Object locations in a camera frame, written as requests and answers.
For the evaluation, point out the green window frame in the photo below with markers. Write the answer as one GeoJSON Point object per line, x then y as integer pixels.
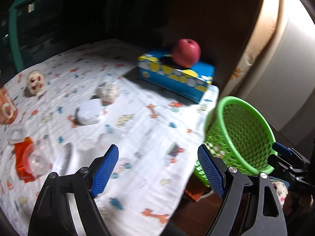
{"type": "Point", "coordinates": [13, 34]}

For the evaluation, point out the blue yellow tissue box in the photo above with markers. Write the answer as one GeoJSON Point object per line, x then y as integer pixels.
{"type": "Point", "coordinates": [157, 67]}

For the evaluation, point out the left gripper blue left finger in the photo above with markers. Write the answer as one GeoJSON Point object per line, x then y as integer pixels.
{"type": "Point", "coordinates": [103, 169]}

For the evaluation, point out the white cartoon print blanket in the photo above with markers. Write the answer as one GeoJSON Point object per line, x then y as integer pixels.
{"type": "Point", "coordinates": [156, 131]}

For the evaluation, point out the red apple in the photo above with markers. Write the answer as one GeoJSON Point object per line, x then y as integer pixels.
{"type": "Point", "coordinates": [186, 53]}

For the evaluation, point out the patterned paper ball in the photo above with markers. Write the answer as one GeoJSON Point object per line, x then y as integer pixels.
{"type": "Point", "coordinates": [108, 92]}

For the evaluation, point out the clear plastic cup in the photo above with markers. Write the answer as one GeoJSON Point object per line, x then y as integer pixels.
{"type": "Point", "coordinates": [40, 159]}

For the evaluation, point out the green plastic trash basket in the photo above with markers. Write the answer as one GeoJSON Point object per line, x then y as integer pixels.
{"type": "Point", "coordinates": [240, 136]}

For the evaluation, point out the clear plastic wrapper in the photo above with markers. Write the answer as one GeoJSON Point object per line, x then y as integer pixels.
{"type": "Point", "coordinates": [16, 134]}

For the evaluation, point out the orange water bottle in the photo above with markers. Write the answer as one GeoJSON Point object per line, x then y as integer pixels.
{"type": "Point", "coordinates": [8, 110]}

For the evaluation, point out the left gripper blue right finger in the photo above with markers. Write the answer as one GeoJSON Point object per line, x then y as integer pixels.
{"type": "Point", "coordinates": [212, 168]}

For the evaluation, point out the floral cloth on floor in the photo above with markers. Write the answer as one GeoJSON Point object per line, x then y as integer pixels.
{"type": "Point", "coordinates": [281, 190]}

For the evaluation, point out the grey white cabinet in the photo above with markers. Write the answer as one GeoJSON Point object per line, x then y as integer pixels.
{"type": "Point", "coordinates": [281, 82]}

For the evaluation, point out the orange snack wrapper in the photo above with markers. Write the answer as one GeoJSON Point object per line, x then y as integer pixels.
{"type": "Point", "coordinates": [22, 166]}

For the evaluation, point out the white skull toy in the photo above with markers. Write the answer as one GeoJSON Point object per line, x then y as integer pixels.
{"type": "Point", "coordinates": [35, 83]}

